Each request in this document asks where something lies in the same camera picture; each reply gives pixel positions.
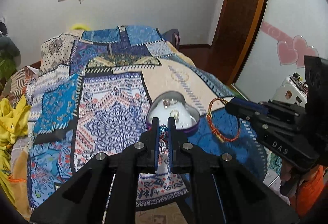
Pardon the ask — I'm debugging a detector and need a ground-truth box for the blue beaded jewelry piece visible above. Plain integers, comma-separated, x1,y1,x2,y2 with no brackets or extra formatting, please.
159,125,168,141

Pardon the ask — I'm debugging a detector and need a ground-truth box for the red braided bracelet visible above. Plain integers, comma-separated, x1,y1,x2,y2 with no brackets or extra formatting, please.
206,96,241,143

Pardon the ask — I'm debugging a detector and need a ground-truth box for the purple heart-shaped tin box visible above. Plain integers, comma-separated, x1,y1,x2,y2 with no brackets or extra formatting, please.
146,91,200,137

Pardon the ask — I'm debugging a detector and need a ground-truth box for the white small fridge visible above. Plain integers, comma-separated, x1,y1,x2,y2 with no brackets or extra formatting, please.
272,73,308,107

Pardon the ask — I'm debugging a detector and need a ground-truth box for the blue patchwork bed blanket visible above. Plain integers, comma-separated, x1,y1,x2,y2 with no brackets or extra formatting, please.
7,25,270,214

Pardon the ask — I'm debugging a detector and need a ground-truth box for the brown wooden door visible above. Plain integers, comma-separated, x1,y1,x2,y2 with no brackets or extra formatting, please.
180,0,267,85

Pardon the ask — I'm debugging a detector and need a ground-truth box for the dark pillow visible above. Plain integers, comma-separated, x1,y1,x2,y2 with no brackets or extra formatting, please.
162,29,180,50

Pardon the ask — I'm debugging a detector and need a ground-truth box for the yellow cloth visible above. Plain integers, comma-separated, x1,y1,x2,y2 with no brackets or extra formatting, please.
0,95,31,150

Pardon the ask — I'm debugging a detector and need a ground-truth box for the pile of clothes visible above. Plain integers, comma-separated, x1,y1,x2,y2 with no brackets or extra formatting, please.
1,17,20,80

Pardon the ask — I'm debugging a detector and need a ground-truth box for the pink heart wall sticker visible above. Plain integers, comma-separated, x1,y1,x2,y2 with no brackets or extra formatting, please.
276,35,319,69

